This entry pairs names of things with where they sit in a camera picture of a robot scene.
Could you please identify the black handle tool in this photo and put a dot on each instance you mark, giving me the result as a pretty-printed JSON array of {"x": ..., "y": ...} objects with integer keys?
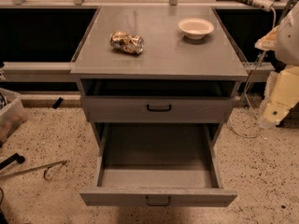
[{"x": 15, "y": 157}]

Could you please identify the metal rod with hook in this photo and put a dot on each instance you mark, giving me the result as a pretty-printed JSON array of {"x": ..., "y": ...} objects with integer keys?
[{"x": 45, "y": 167}]

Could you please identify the grey drawer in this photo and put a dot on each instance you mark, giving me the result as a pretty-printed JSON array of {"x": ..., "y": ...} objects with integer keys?
[
  {"x": 156, "y": 109},
  {"x": 156, "y": 165}
]

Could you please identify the clear plastic storage bin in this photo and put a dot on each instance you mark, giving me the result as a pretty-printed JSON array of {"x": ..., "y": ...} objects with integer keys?
[{"x": 12, "y": 113}]

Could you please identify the small black floor block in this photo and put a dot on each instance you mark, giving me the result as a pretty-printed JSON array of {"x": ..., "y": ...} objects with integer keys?
[{"x": 57, "y": 103}]

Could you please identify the grey drawer cabinet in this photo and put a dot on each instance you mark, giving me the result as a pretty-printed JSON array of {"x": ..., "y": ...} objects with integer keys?
[{"x": 170, "y": 65}]

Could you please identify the white paper bowl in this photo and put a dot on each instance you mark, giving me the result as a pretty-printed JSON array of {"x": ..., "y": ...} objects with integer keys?
[{"x": 195, "y": 29}]

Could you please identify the crushed golden soda can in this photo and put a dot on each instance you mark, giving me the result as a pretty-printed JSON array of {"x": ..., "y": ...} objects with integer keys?
[{"x": 122, "y": 41}]

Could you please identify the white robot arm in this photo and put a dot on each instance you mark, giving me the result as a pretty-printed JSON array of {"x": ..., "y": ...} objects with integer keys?
[{"x": 282, "y": 89}]

